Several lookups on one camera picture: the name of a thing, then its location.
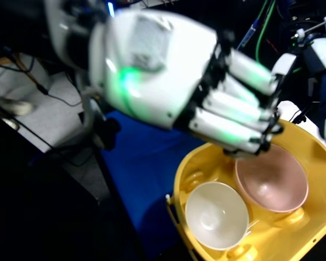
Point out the blue light strip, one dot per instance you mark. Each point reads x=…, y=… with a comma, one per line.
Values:
x=111, y=8

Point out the black tripod leg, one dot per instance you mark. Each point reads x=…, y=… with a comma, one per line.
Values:
x=298, y=115

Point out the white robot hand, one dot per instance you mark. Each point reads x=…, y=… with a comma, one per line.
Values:
x=324, y=51
x=152, y=81

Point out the blue table cloth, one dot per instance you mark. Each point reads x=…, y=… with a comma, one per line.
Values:
x=141, y=168

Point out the small pale grey bowl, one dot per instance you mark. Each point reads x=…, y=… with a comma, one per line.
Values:
x=217, y=217

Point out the large pink bowl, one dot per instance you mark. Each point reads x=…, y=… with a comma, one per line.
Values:
x=274, y=185

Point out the wooden stool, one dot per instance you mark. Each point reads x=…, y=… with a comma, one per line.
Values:
x=21, y=65

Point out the yellow plastic tub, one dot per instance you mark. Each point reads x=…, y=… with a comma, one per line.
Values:
x=323, y=190

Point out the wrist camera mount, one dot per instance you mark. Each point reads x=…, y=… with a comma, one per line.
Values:
x=88, y=114

